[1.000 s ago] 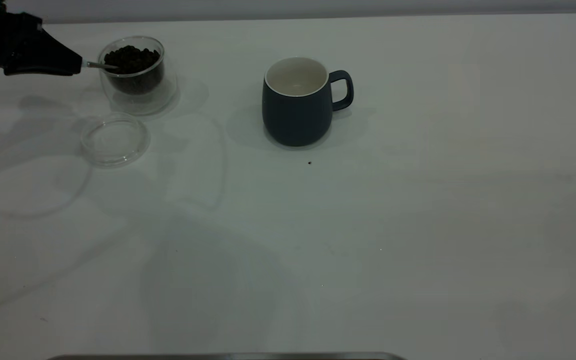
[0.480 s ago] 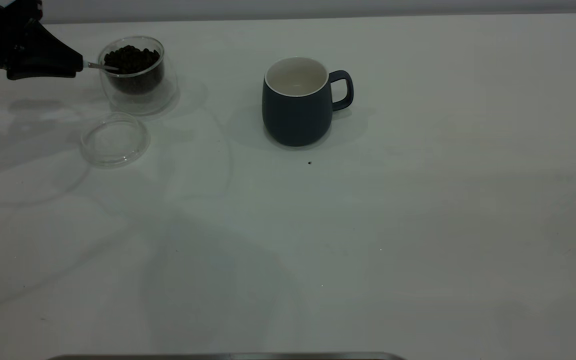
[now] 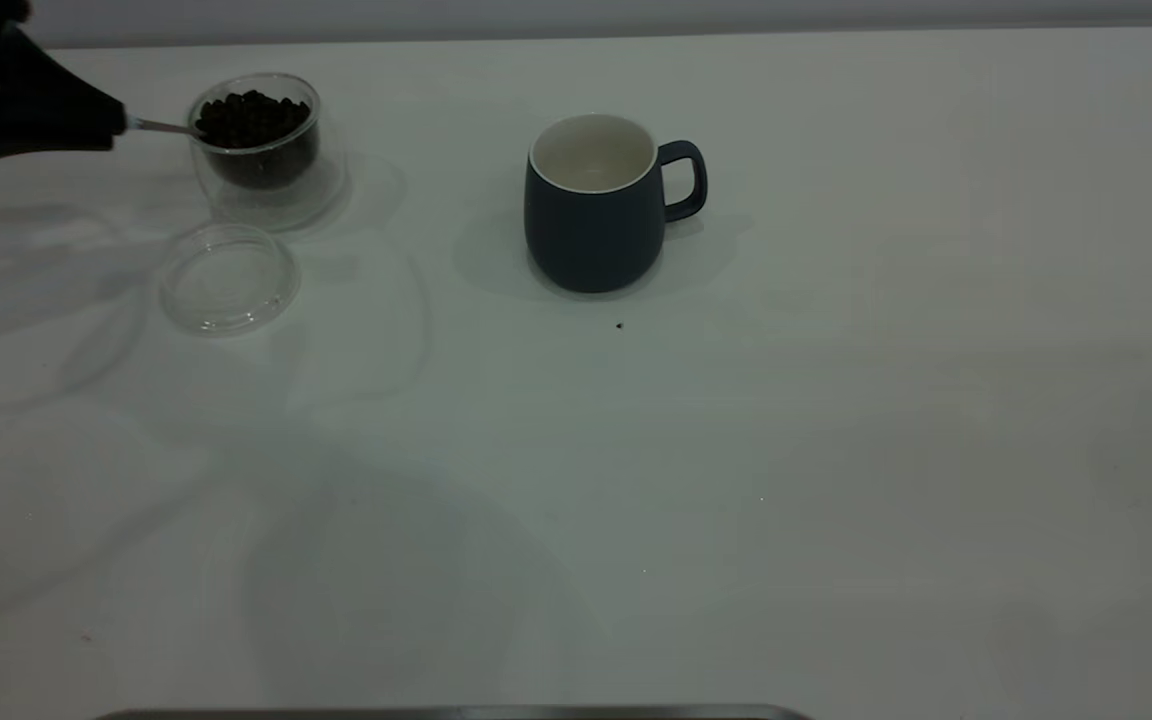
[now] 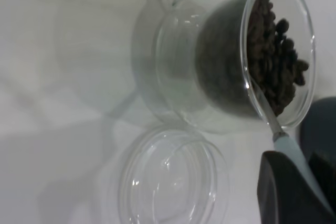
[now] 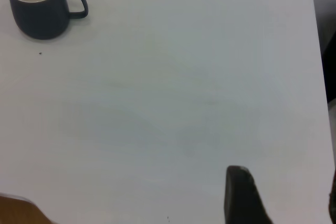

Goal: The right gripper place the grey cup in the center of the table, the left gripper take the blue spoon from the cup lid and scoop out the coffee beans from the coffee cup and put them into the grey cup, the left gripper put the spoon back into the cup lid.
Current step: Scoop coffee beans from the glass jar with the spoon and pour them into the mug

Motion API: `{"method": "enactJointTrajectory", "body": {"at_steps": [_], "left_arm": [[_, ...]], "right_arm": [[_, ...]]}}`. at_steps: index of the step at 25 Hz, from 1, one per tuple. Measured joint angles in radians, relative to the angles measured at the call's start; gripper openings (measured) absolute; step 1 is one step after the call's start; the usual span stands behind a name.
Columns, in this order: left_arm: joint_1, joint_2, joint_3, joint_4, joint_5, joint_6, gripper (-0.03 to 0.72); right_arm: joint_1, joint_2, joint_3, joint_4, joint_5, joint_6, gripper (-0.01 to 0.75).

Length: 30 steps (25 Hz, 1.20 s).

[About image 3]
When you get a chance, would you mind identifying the spoon with pale blue handle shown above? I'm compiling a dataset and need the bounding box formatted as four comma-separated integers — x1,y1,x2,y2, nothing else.
126,115,207,137

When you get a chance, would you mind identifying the dark grey ceramic mug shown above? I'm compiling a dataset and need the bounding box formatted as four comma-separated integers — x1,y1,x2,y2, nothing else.
523,114,709,295

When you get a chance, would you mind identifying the coffee beans pile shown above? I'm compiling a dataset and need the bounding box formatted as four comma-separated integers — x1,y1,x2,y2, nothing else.
196,90,321,189

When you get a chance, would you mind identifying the double-walled glass cup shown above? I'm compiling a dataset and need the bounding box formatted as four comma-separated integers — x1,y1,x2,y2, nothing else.
186,72,347,233

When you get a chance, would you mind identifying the clear glass lid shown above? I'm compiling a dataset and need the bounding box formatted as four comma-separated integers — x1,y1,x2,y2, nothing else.
158,222,301,334

